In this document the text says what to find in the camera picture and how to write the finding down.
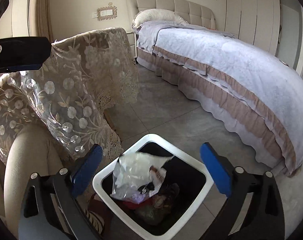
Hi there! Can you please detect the white plastic bag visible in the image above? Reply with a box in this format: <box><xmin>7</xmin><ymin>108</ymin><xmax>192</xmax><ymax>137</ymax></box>
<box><xmin>111</xmin><ymin>152</ymin><xmax>172</xmax><ymax>204</ymax></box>

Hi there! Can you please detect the white square trash bin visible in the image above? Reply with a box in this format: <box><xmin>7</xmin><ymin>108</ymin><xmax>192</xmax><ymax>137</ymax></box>
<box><xmin>92</xmin><ymin>134</ymin><xmax>213</xmax><ymax>239</ymax></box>

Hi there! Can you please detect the beige chair seat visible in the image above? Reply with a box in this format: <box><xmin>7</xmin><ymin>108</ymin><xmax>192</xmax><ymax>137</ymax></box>
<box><xmin>4</xmin><ymin>124</ymin><xmax>63</xmax><ymax>237</ymax></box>

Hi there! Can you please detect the white nightstand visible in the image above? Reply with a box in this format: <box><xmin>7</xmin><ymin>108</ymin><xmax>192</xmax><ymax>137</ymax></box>
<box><xmin>127</xmin><ymin>31</ymin><xmax>137</xmax><ymax>58</ymax></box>

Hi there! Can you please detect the bed with lilac cover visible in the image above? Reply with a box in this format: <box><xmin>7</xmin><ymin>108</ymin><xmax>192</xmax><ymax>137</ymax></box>
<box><xmin>133</xmin><ymin>20</ymin><xmax>303</xmax><ymax>178</ymax></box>

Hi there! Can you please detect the white pillow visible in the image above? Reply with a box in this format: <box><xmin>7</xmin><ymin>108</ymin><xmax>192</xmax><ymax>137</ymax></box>
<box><xmin>132</xmin><ymin>9</ymin><xmax>188</xmax><ymax>29</ymax></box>

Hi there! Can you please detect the beige tufted headboard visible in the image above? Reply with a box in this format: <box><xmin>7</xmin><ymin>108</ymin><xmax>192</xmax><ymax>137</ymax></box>
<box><xmin>126</xmin><ymin>0</ymin><xmax>216</xmax><ymax>29</ymax></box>

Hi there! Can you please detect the white wardrobe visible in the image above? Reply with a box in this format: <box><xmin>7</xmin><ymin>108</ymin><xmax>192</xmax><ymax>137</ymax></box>
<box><xmin>224</xmin><ymin>0</ymin><xmax>281</xmax><ymax>56</ymax></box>

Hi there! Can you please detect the framed wall switch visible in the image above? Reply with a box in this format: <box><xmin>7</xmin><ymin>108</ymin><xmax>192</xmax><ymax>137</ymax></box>
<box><xmin>97</xmin><ymin>2</ymin><xmax>117</xmax><ymax>21</ymax></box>

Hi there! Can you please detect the door with handle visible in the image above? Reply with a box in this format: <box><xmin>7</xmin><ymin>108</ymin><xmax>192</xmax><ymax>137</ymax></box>
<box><xmin>294</xmin><ymin>4</ymin><xmax>303</xmax><ymax>78</ymax></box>

